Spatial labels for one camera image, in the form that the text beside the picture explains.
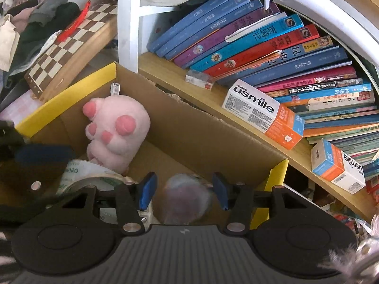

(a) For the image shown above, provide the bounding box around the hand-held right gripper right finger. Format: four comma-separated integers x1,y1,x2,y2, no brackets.
212,172,324,235

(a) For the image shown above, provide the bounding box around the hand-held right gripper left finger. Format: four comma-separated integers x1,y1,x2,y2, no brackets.
58,172,157,235

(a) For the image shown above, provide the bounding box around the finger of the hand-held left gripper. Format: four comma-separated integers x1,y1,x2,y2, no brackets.
0,192,79,224
0,121,77,170

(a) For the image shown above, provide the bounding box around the grey purple smartwatch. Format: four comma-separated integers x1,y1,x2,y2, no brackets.
164,174,213,225

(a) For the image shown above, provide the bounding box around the clear tape roll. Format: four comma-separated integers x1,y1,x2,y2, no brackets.
56,159,137,225

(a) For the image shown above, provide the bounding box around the pink plush toy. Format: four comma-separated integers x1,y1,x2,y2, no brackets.
82,83,151,174

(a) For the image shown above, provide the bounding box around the yellow cardboard box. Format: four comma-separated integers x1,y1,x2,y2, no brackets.
15,62,289,231

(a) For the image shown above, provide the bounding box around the wooden shelf board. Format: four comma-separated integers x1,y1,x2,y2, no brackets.
139,53,370,222

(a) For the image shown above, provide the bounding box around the wooden chessboard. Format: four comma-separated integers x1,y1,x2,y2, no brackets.
24,3,118,102

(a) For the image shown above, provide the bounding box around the small white red box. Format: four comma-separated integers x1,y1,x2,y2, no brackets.
185,70,214,91

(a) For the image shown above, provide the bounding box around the dark green garment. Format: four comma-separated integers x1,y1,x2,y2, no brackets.
9,2,81,76

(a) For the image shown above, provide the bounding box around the white blue orange toothpaste box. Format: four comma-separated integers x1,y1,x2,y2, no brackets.
311,139,366,194

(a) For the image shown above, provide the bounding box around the cream cloth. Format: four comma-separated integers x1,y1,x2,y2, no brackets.
0,15,21,71

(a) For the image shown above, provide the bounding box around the row of colourful books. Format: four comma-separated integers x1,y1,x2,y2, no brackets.
146,0,379,184

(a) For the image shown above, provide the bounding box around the red tassel charm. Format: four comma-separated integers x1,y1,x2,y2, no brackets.
58,0,97,42

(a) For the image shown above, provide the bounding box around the fluffy purple charm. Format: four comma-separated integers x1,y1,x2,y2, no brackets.
318,234,379,284

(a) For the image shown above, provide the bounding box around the grey garment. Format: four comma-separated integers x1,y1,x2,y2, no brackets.
28,0,70,27

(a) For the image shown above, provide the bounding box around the white shelf frame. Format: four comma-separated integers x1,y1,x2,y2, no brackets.
118,0,379,104

